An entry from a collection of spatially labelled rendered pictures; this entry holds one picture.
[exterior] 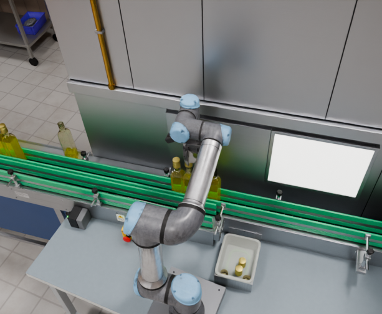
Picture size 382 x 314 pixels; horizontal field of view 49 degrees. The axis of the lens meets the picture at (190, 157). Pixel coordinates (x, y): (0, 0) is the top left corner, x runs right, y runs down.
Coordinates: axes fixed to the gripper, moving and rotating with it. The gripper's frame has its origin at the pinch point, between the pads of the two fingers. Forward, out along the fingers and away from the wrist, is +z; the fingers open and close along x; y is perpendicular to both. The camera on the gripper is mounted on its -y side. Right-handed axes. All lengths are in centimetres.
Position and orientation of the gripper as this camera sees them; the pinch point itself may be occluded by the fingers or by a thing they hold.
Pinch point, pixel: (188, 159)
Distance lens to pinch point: 185.5
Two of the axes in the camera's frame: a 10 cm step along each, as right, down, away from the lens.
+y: 9.6, 1.7, -2.1
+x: 2.7, -7.2, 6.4
